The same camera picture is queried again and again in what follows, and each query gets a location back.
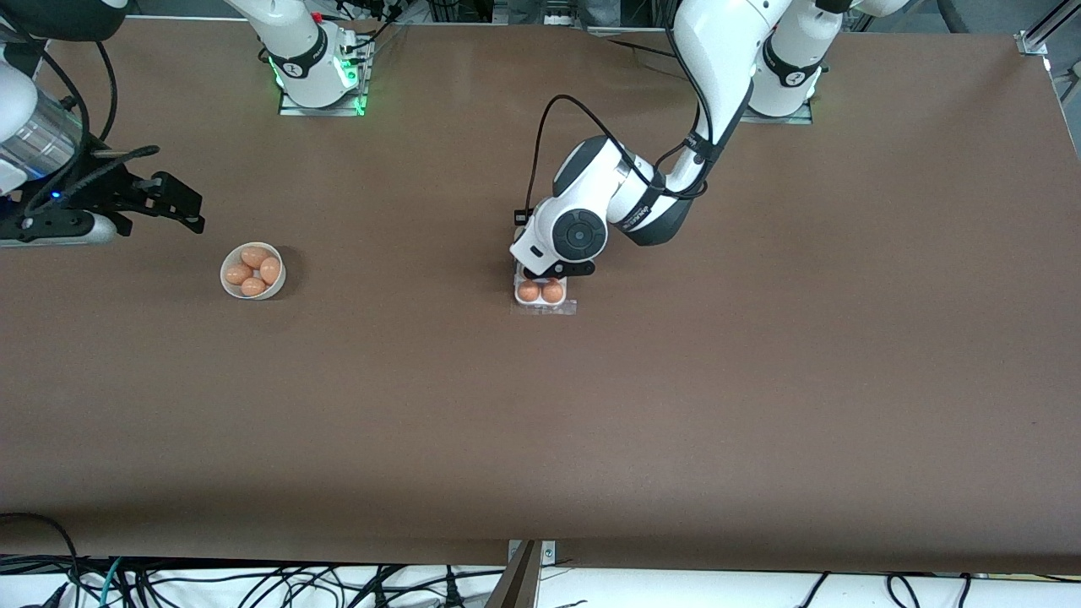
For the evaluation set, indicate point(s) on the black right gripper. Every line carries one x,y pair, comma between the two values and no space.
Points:
103,193

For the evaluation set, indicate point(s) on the brown egg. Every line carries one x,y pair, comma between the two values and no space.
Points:
252,287
270,270
254,256
238,274
529,291
552,292

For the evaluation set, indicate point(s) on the metal table edge bracket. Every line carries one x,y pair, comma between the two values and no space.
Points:
549,553

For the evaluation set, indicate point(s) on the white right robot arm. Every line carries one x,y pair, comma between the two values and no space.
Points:
296,51

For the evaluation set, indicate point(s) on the clear plastic egg box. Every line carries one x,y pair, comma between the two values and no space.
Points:
545,309

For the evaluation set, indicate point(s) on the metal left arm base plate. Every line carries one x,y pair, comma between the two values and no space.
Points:
777,121

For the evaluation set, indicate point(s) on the aluminium frame profile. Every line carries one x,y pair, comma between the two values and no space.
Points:
1043,34
1066,101

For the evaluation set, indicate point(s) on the white round bowl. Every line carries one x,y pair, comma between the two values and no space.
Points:
277,290

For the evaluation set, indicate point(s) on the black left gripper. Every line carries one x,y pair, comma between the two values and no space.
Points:
531,274

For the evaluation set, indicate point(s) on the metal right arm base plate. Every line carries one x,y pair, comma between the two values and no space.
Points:
325,111

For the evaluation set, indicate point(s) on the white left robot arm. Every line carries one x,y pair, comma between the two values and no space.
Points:
718,51

